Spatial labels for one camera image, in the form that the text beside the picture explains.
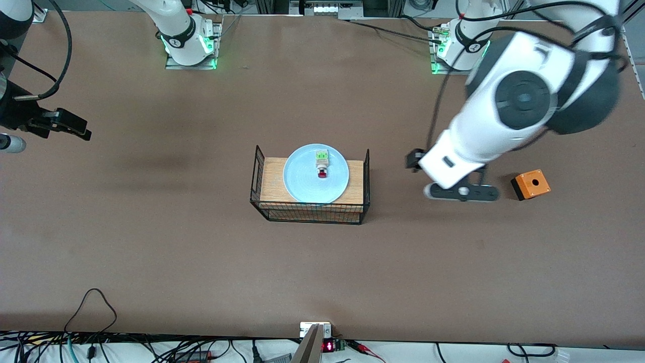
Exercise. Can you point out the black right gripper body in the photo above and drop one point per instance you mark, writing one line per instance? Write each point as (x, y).
(19, 117)

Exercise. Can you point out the red push button switch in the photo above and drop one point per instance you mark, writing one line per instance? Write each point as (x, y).
(321, 161)

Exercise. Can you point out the light blue plate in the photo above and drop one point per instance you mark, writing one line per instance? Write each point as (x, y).
(302, 181)

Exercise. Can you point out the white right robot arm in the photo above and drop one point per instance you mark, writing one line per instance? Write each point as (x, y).
(181, 35)

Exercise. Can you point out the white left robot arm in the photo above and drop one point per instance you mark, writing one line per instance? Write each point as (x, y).
(524, 96)

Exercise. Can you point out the orange button box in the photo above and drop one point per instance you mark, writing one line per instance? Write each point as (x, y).
(534, 184)

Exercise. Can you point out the wooden board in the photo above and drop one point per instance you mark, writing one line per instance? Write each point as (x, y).
(272, 186)

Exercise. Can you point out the red clip lead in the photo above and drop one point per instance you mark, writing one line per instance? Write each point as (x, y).
(360, 346)

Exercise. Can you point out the red digit display module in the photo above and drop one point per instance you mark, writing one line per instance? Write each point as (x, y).
(328, 346)

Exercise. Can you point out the black power adapter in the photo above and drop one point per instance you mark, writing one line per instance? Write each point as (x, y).
(194, 356)

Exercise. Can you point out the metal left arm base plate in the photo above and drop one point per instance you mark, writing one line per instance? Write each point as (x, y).
(438, 68)

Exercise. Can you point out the aluminium frame profile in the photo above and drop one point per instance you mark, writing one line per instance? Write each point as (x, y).
(39, 12)

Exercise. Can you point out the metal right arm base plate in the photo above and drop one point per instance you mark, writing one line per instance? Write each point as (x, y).
(174, 65)

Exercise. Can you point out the metal frame light unit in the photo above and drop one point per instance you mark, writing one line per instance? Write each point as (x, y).
(327, 9)

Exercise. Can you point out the small metal bracket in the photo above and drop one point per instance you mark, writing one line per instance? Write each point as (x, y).
(305, 330)

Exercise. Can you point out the grey tapered post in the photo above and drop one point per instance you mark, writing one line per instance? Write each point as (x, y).
(310, 350)

